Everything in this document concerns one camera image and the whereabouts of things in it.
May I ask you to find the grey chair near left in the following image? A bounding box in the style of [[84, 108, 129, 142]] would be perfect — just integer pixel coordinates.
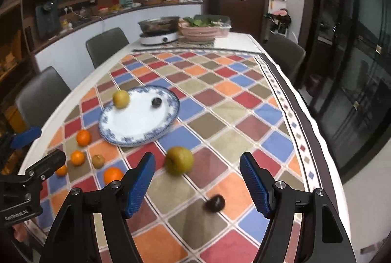
[[15, 66, 71, 127]]

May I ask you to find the grey chair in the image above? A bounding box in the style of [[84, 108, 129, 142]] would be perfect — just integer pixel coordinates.
[[264, 33, 305, 84], [86, 27, 129, 68], [15, 66, 71, 127]]

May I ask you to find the yellow pear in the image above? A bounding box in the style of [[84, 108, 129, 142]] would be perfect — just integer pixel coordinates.
[[113, 90, 130, 109]]

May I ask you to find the black water dispenser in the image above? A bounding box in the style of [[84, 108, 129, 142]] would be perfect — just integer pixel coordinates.
[[35, 0, 61, 39]]

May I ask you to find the colourful checkered tablecloth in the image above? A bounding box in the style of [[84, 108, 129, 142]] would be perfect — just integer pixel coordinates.
[[24, 49, 334, 262]]

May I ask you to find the blue white porcelain plate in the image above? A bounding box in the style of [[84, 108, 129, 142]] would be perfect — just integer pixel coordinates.
[[98, 85, 180, 147]]

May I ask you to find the brown kiwi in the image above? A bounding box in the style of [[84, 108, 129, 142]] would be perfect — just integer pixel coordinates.
[[91, 154, 105, 169]]

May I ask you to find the steel pot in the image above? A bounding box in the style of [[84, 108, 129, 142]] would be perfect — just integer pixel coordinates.
[[139, 16, 180, 34]]

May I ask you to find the dark plum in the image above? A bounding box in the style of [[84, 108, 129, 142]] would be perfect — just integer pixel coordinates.
[[151, 97, 162, 108], [204, 194, 225, 213]]

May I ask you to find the grey chair right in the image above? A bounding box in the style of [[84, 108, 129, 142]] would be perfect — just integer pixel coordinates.
[[264, 33, 305, 84]]

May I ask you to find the clear plastic container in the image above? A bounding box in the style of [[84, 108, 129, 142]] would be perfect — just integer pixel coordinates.
[[216, 23, 231, 38]]

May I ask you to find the large orange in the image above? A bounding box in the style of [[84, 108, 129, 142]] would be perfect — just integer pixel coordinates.
[[103, 167, 124, 185]]

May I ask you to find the pink basket with greens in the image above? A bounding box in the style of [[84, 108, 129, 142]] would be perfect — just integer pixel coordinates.
[[178, 19, 219, 42]]

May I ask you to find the grey chair far left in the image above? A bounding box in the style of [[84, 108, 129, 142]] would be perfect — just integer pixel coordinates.
[[86, 27, 129, 68]]

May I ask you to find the white induction cooker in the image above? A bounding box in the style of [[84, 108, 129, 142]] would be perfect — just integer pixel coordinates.
[[140, 31, 179, 46]]

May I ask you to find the small orange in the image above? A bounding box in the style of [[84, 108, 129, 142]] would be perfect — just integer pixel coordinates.
[[55, 165, 68, 177]]

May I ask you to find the green apple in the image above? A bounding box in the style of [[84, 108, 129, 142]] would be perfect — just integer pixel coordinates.
[[164, 146, 194, 175]]

